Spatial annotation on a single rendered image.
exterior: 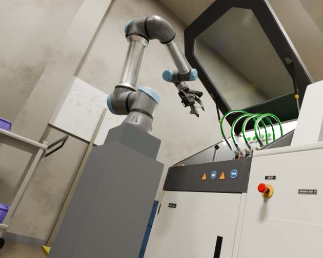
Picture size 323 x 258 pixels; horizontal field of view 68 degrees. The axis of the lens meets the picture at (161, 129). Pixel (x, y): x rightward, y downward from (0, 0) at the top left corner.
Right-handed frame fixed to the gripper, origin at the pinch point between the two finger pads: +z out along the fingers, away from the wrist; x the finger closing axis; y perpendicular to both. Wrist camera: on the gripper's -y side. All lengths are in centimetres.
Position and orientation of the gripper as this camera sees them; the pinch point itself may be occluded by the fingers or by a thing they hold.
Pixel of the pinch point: (201, 112)
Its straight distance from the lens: 163.8
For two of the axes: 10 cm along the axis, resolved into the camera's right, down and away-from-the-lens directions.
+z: 4.8, 8.4, -2.7
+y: -7.9, 2.9, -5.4
